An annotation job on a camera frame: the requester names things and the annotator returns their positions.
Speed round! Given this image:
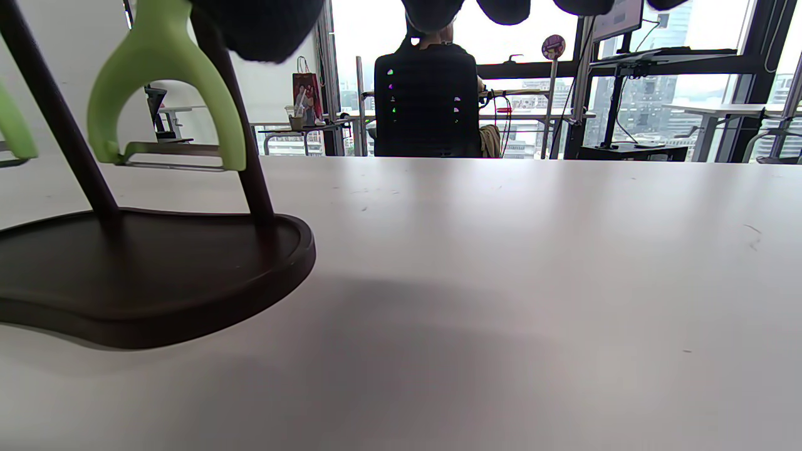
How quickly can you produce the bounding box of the dark brown utensil stand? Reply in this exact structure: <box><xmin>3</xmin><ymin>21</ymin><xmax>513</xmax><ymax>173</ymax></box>
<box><xmin>0</xmin><ymin>0</ymin><xmax>316</xmax><ymax>350</ymax></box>

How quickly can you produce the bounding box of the black swivel chair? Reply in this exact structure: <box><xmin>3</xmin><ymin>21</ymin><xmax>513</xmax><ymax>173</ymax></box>
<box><xmin>143</xmin><ymin>86</ymin><xmax>177</xmax><ymax>142</ymax></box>

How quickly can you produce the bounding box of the green Y peeler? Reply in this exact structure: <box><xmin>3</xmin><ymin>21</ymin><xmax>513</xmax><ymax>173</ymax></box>
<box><xmin>86</xmin><ymin>0</ymin><xmax>247</xmax><ymax>173</ymax></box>

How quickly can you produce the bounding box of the computer monitor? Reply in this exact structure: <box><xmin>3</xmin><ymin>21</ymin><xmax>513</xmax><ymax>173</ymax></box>
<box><xmin>591</xmin><ymin>0</ymin><xmax>645</xmax><ymax>44</ymax></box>

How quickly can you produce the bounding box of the black mesh office chair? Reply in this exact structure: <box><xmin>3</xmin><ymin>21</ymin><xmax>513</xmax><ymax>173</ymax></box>
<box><xmin>373</xmin><ymin>44</ymin><xmax>482</xmax><ymax>158</ymax></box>

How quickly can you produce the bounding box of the small grey side table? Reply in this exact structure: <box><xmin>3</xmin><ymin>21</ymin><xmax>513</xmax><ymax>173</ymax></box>
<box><xmin>258</xmin><ymin>121</ymin><xmax>353</xmax><ymax>157</ymax></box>

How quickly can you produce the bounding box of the green plastic utensil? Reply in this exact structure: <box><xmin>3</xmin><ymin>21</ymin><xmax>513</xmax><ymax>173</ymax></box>
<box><xmin>0</xmin><ymin>80</ymin><xmax>39</xmax><ymax>169</ymax></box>

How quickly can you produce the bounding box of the red paper gift bag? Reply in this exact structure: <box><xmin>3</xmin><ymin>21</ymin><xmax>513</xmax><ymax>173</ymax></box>
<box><xmin>291</xmin><ymin>56</ymin><xmax>325</xmax><ymax>125</ymax></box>

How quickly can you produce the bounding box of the white desk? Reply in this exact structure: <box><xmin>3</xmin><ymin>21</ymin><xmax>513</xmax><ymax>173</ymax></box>
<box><xmin>663</xmin><ymin>103</ymin><xmax>785</xmax><ymax>163</ymax></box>

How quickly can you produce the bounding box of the round sign on pole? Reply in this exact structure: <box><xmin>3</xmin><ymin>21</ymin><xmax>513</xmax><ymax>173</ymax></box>
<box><xmin>541</xmin><ymin>34</ymin><xmax>567</xmax><ymax>160</ymax></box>

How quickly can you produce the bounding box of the person's right hand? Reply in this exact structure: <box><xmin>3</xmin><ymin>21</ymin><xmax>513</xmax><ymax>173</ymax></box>
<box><xmin>188</xmin><ymin>0</ymin><xmax>691</xmax><ymax>64</ymax></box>

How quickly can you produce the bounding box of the black standing desk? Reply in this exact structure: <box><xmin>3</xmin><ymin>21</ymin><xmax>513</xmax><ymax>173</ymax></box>
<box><xmin>564</xmin><ymin>46</ymin><xmax>739</xmax><ymax>163</ymax></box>

